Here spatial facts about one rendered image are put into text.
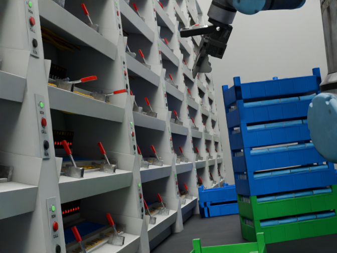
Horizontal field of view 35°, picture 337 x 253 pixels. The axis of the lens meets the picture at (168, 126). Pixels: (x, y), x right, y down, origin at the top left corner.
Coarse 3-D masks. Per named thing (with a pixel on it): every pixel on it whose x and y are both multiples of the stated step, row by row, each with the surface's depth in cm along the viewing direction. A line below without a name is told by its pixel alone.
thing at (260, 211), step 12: (336, 192) 180; (240, 204) 192; (252, 204) 176; (264, 204) 177; (276, 204) 177; (288, 204) 178; (300, 204) 178; (312, 204) 178; (324, 204) 179; (336, 204) 179; (252, 216) 177; (264, 216) 176; (276, 216) 177
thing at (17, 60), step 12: (0, 48) 99; (0, 60) 98; (12, 60) 99; (24, 60) 98; (0, 72) 89; (12, 72) 98; (24, 72) 98; (0, 84) 89; (12, 84) 93; (24, 84) 98; (0, 96) 90; (12, 96) 94
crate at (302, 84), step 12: (312, 72) 184; (240, 84) 179; (252, 84) 180; (264, 84) 180; (276, 84) 180; (288, 84) 181; (300, 84) 181; (312, 84) 182; (228, 96) 190; (240, 96) 179; (252, 96) 179; (264, 96) 180; (276, 96) 183; (288, 96) 189
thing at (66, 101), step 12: (48, 60) 108; (48, 72) 108; (48, 96) 109; (60, 96) 115; (72, 96) 122; (84, 96) 130; (108, 96) 166; (120, 96) 167; (60, 108) 116; (72, 108) 123; (84, 108) 131; (96, 108) 140; (108, 108) 150; (120, 108) 162; (120, 120) 164
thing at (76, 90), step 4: (48, 80) 121; (52, 80) 123; (48, 84) 122; (52, 84) 119; (76, 88) 139; (76, 92) 135; (80, 92) 143; (84, 92) 146; (88, 92) 149; (88, 96) 149
